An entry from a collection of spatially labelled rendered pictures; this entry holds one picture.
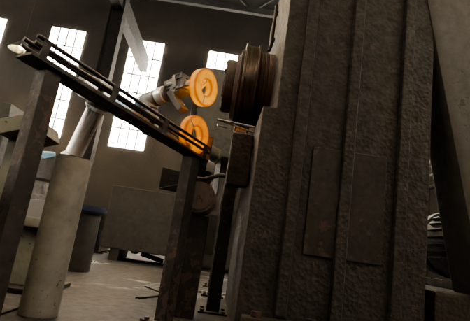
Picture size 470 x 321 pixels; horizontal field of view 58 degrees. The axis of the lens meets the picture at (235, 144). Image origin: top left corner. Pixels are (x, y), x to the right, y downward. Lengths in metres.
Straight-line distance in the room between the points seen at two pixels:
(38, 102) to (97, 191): 11.44
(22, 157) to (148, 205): 3.39
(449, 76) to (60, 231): 1.62
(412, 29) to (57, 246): 1.63
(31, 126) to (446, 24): 1.69
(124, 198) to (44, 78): 3.40
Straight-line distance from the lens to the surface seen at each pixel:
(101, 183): 12.62
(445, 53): 2.05
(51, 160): 2.14
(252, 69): 2.07
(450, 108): 1.98
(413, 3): 2.09
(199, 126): 1.69
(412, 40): 2.00
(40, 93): 1.22
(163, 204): 4.50
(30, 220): 1.99
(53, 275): 1.52
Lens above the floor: 0.30
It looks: 13 degrees up
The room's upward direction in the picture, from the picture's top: 8 degrees clockwise
